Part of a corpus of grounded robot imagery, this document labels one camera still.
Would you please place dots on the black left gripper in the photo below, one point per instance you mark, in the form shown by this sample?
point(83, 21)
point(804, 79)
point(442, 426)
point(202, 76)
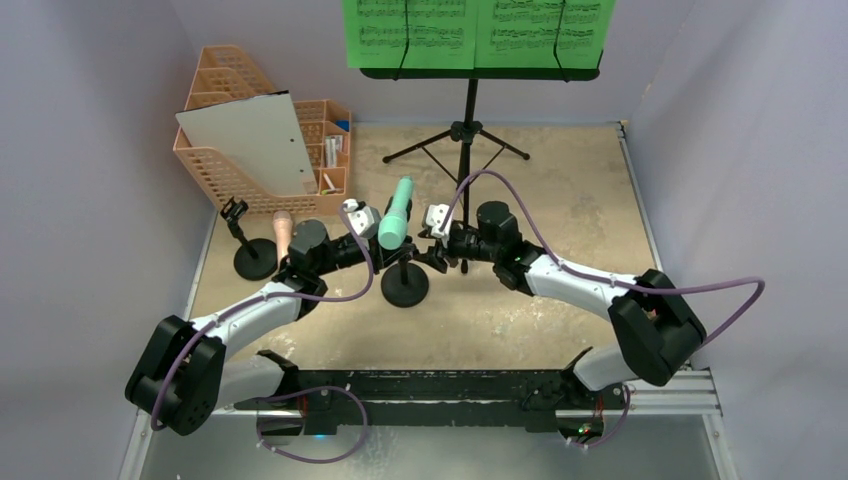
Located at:
point(376, 251)

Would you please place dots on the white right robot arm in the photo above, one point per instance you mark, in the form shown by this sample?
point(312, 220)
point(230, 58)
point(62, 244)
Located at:
point(656, 331)

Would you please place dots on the black round microphone stand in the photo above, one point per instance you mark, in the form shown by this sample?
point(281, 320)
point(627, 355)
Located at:
point(255, 259)

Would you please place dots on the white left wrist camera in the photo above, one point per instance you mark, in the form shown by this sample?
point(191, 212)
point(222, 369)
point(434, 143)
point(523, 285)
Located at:
point(363, 219)

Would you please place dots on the black music stand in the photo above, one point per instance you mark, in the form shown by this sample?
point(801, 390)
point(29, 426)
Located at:
point(468, 128)

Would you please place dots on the grey folder board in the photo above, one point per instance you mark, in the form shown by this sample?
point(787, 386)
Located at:
point(261, 135)

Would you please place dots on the yellow tip white pen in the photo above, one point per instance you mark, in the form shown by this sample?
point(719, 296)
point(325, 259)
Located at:
point(327, 180)

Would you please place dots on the green sheet music right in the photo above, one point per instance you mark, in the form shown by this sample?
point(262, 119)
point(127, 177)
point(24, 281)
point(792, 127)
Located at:
point(542, 34)

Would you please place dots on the green sheet music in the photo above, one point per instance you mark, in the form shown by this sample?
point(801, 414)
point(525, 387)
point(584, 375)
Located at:
point(542, 34)
point(413, 34)

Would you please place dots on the mint green toy microphone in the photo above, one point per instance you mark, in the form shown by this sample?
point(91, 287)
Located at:
point(396, 213)

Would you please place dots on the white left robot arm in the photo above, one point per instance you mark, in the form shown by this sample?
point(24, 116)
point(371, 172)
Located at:
point(180, 376)

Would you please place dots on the pink toy microphone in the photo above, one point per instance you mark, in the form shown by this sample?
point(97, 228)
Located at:
point(282, 224)

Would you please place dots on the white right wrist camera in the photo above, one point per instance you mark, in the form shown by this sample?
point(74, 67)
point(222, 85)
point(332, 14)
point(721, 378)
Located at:
point(436, 222)

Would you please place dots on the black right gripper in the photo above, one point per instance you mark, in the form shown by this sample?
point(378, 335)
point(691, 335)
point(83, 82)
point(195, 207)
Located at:
point(439, 249)

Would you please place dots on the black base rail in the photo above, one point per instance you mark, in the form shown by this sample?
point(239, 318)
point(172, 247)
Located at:
point(538, 401)

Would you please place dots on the white marker tube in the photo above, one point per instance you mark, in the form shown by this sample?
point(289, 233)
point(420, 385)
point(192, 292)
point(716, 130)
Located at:
point(335, 147)

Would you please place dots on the peach plastic file organizer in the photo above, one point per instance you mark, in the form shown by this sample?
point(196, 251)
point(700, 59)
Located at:
point(225, 73)

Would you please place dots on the green sheet music left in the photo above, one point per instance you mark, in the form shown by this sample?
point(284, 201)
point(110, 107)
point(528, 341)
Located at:
point(413, 34)

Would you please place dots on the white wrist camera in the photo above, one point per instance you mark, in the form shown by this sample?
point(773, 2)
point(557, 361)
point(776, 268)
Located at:
point(363, 219)
point(436, 222)

